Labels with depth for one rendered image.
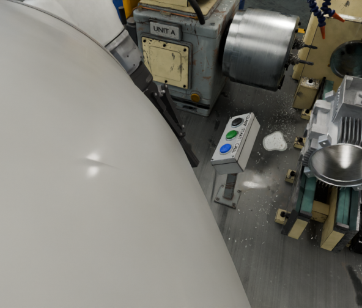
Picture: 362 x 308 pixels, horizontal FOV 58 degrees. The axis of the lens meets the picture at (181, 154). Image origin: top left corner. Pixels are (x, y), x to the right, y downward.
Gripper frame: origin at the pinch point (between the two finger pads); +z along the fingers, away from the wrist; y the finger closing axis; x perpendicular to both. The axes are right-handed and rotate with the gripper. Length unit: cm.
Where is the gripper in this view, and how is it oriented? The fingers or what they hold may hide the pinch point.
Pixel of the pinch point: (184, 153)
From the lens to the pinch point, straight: 66.5
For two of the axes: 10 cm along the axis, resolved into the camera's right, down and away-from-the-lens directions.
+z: 5.2, 7.0, 4.9
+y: 3.8, -7.1, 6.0
